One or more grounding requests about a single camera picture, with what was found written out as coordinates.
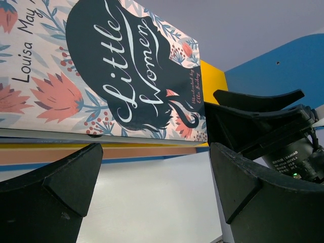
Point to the Little Women floral book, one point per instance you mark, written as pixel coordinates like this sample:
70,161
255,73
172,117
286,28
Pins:
108,71

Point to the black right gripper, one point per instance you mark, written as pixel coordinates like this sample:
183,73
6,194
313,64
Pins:
256,126

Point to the A Tale of Two Cities book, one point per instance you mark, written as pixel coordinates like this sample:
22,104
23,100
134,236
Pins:
12,140

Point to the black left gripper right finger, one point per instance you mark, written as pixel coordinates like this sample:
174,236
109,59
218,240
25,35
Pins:
263,205

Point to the blue yellow wooden bookshelf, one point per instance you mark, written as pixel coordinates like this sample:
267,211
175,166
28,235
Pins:
294,65

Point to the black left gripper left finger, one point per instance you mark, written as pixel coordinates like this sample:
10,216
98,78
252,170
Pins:
48,204

